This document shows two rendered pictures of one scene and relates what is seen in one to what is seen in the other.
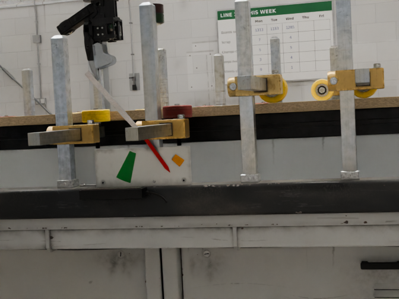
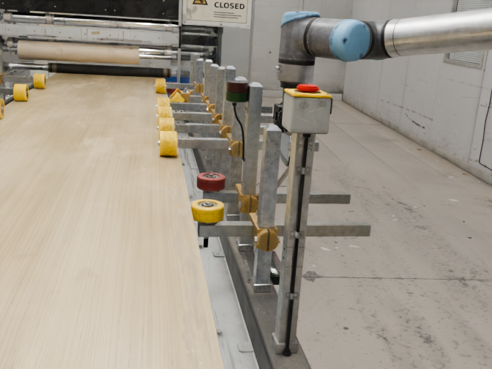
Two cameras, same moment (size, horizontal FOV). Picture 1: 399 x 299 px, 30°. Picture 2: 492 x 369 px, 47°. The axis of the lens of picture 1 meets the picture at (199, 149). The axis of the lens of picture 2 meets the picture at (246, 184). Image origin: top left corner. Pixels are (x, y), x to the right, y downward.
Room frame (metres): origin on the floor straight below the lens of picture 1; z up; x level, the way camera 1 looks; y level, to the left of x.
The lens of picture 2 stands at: (2.56, 1.50, 1.34)
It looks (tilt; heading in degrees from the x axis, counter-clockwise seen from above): 16 degrees down; 247
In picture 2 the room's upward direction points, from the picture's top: 4 degrees clockwise
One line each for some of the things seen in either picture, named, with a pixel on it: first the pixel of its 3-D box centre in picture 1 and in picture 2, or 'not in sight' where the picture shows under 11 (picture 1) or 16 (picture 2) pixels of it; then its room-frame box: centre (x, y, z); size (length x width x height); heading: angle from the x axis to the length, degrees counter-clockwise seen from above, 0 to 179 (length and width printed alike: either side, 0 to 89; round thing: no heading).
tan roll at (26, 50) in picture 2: not in sight; (110, 54); (1.90, -2.55, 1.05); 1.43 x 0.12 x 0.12; 167
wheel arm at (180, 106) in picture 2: not in sight; (217, 107); (1.69, -0.89, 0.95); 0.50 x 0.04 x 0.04; 167
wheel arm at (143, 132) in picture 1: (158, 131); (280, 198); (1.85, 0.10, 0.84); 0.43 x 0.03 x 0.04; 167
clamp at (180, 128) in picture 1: (162, 129); (245, 198); (1.95, 0.09, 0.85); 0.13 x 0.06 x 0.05; 77
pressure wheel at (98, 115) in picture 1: (96, 128); (206, 224); (2.13, 0.29, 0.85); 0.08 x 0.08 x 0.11
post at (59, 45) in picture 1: (64, 124); (265, 224); (2.01, 0.36, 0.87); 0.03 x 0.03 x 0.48; 77
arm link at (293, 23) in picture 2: not in sight; (299, 37); (1.90, 0.24, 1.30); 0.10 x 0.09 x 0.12; 112
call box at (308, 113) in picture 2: not in sight; (305, 113); (2.07, 0.61, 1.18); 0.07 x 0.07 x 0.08; 77
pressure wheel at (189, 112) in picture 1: (178, 124); (210, 193); (2.04, 0.05, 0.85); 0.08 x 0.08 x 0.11
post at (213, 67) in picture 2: not in sight; (211, 118); (1.73, -0.86, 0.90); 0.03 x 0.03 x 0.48; 77
